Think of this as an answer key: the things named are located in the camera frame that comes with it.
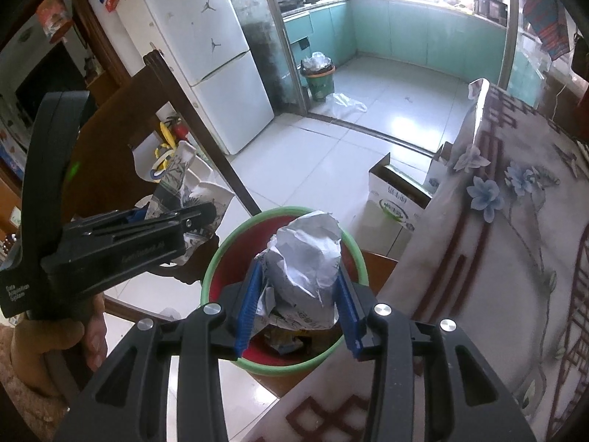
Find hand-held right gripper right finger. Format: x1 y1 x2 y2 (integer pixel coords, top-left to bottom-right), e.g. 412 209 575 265
332 267 538 442

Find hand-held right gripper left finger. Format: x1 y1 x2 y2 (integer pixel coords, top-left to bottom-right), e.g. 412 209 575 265
54 258 265 442

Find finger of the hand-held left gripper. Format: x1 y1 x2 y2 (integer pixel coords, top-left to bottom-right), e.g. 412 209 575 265
62 208 150 240
85 203 218 252

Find printed paper wrapper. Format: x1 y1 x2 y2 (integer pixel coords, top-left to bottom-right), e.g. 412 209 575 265
147 140 235 268

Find green red plastic bin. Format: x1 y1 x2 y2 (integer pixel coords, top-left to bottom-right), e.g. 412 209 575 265
200 206 369 376

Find grey paper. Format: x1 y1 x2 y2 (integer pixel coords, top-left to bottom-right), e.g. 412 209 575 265
255 209 343 332

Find green kitchen trash can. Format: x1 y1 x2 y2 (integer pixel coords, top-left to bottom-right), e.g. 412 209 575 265
300 53 336 102

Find person's left hand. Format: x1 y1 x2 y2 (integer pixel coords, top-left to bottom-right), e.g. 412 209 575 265
14 295 110 373

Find wooden chair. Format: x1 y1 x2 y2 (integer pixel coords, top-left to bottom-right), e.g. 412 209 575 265
60 50 401 397

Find black television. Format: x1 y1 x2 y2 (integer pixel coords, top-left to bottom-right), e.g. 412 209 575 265
14 46 88 120

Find cardboard box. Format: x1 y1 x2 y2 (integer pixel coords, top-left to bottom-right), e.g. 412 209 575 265
368 143 454 233

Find white refrigerator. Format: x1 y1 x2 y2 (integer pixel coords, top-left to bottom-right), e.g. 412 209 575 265
113 0 277 156

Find red hanging ornament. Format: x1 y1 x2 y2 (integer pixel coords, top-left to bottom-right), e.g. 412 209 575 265
37 0 74 44

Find floral tablecloth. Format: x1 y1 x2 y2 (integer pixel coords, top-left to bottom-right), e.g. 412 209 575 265
248 78 589 442

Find clear plastic bag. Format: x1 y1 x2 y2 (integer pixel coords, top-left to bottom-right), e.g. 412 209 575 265
328 93 369 113

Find teal kitchen cabinets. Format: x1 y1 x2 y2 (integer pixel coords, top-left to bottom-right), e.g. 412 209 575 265
281 0 535 97

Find plaid hanging cloth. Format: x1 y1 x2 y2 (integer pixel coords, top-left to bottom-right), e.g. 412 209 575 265
522 0 571 60

